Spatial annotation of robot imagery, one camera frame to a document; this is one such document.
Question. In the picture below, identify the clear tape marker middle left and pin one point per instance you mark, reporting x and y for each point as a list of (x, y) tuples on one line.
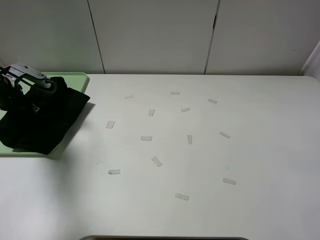
[(146, 138)]

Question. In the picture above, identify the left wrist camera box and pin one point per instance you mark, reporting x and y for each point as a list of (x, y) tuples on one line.
[(47, 83)]

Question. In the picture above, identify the clear tape marker front left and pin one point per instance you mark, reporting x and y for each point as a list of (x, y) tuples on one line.
[(114, 172)]

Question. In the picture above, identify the clear tape marker lower centre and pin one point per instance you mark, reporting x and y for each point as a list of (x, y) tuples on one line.
[(156, 161)]

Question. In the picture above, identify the clear tape marker front middle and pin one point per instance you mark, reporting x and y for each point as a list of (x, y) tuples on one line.
[(182, 197)]

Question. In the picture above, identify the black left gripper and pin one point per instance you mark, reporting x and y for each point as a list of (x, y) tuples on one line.
[(12, 97)]

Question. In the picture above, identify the clear tape marker middle right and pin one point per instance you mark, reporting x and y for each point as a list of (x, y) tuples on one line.
[(190, 139)]

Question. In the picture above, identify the black short sleeve shirt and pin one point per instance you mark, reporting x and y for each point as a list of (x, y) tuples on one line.
[(42, 131)]

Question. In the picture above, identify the clear tape marker front right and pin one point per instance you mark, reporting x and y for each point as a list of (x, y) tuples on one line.
[(229, 181)]

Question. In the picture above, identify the light green plastic tray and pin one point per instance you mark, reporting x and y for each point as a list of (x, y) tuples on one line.
[(75, 80)]

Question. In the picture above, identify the clear tape marker upper centre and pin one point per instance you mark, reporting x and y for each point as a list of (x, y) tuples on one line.
[(184, 110)]

